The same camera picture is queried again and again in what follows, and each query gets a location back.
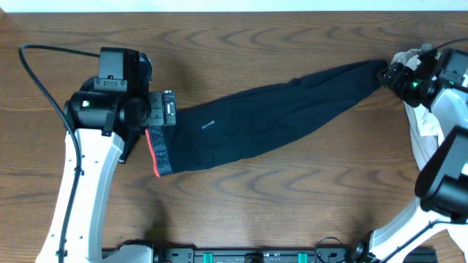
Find folded black garment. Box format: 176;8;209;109
118;133;140;164

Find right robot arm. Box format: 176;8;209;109
350;43;467;262

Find white crumpled garment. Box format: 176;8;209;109
390;47;454;169

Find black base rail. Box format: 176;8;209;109
102;239;439;263

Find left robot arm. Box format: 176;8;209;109
37;47;176;262

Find black pants with red waistband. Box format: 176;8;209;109
146;59;388;178

